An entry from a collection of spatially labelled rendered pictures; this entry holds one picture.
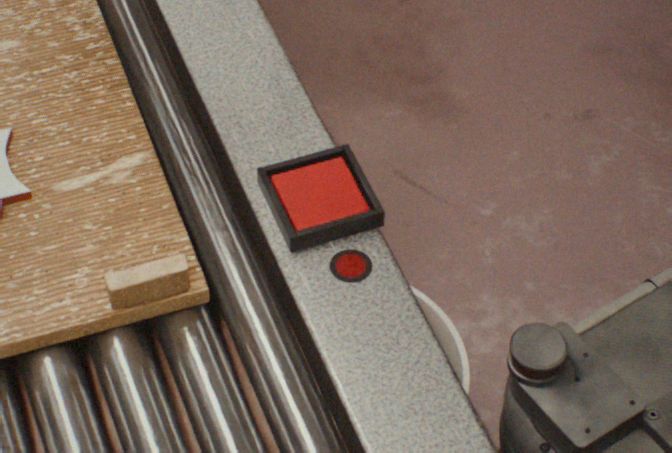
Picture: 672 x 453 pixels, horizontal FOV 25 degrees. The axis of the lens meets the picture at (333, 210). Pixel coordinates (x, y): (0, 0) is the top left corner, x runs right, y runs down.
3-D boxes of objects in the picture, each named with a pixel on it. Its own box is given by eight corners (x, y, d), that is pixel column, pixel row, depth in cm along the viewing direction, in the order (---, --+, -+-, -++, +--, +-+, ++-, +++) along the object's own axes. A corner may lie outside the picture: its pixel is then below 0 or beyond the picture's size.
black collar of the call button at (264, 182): (347, 157, 119) (348, 142, 118) (384, 226, 115) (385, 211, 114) (256, 182, 118) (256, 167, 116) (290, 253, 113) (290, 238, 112)
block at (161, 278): (186, 274, 109) (183, 249, 107) (193, 293, 108) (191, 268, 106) (106, 295, 107) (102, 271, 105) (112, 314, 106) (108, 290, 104)
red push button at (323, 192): (342, 167, 119) (342, 155, 118) (370, 221, 115) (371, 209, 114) (269, 187, 117) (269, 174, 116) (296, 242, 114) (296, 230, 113)
